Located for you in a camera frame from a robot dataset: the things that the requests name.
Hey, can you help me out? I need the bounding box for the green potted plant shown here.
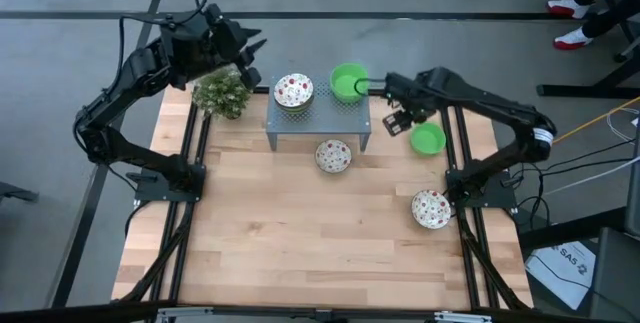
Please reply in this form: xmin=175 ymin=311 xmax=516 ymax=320
xmin=191 ymin=66 xmax=253 ymax=121

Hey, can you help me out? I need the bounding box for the black diagonal frame brace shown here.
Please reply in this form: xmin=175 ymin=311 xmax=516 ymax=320
xmin=119 ymin=220 xmax=194 ymax=304
xmin=458 ymin=215 xmax=531 ymax=310

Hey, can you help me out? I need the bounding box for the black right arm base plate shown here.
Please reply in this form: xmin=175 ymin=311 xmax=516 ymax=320
xmin=446 ymin=168 xmax=519 ymax=209

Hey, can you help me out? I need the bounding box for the black furniture foot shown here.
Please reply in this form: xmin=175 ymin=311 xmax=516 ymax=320
xmin=0 ymin=181 xmax=40 ymax=204

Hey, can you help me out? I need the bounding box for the grey perforated metal shelf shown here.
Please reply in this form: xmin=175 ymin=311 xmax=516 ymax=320
xmin=265 ymin=75 xmax=372 ymax=153

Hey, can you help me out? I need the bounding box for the black desk base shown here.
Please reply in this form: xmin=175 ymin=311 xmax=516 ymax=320
xmin=537 ymin=27 xmax=640 ymax=100

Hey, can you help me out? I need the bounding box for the white floor cable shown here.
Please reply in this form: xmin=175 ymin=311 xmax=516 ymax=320
xmin=542 ymin=155 xmax=640 ymax=197

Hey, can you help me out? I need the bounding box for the yellow cable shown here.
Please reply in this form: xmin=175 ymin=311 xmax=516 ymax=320
xmin=552 ymin=95 xmax=640 ymax=144

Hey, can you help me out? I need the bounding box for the black frame beam with brackets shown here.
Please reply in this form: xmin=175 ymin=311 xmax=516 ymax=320
xmin=0 ymin=300 xmax=640 ymax=323

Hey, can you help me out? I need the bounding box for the thin white looped cable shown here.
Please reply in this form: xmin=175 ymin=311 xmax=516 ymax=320
xmin=606 ymin=107 xmax=640 ymax=142

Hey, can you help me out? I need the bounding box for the black floor cable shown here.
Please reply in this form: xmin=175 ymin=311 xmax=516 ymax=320
xmin=509 ymin=137 xmax=637 ymax=177

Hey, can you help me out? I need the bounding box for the plain green bowl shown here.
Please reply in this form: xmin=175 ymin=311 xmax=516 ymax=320
xmin=329 ymin=62 xmax=370 ymax=98
xmin=332 ymin=90 xmax=368 ymax=105
xmin=409 ymin=121 xmax=447 ymax=157

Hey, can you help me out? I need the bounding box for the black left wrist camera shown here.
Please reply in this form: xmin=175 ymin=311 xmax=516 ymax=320
xmin=239 ymin=65 xmax=263 ymax=92

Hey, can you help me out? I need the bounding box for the green bowl with floral interior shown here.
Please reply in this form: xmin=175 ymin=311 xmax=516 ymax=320
xmin=411 ymin=189 xmax=452 ymax=230
xmin=274 ymin=91 xmax=316 ymax=115
xmin=273 ymin=72 xmax=315 ymax=109
xmin=314 ymin=138 xmax=353 ymax=174

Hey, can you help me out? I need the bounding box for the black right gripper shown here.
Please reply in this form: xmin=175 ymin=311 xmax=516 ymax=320
xmin=381 ymin=72 xmax=435 ymax=139

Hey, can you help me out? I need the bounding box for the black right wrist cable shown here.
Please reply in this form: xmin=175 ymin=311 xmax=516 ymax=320
xmin=353 ymin=77 xmax=389 ymax=97

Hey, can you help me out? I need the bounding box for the black table foot bar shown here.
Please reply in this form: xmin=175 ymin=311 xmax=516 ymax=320
xmin=517 ymin=206 xmax=629 ymax=252

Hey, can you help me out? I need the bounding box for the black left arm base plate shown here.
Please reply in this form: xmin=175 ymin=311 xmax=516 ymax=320
xmin=133 ymin=162 xmax=207 ymax=203

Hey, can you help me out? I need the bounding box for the white printed paper sheet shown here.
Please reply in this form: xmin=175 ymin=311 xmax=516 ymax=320
xmin=523 ymin=240 xmax=599 ymax=312

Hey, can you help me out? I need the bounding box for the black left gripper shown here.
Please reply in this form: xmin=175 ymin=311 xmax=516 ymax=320
xmin=199 ymin=3 xmax=268 ymax=67

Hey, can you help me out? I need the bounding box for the white and red shoe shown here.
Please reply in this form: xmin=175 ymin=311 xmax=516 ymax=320
xmin=553 ymin=26 xmax=596 ymax=52
xmin=546 ymin=0 xmax=593 ymax=19

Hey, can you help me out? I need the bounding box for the black box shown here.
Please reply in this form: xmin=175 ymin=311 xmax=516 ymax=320
xmin=589 ymin=226 xmax=640 ymax=322

